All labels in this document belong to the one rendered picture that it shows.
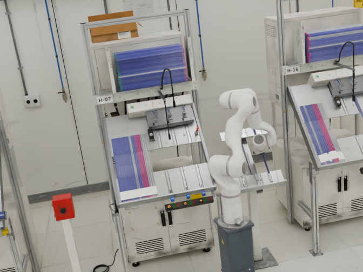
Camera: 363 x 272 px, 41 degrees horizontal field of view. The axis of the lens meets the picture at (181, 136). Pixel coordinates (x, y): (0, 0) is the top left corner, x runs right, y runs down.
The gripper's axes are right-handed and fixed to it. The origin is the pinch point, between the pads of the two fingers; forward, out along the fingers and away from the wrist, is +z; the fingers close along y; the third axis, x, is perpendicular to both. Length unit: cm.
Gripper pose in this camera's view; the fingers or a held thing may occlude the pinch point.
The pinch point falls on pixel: (261, 152)
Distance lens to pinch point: 348.4
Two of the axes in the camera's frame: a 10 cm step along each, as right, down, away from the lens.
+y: -9.4, 3.1, 1.2
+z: 2.1, 2.9, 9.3
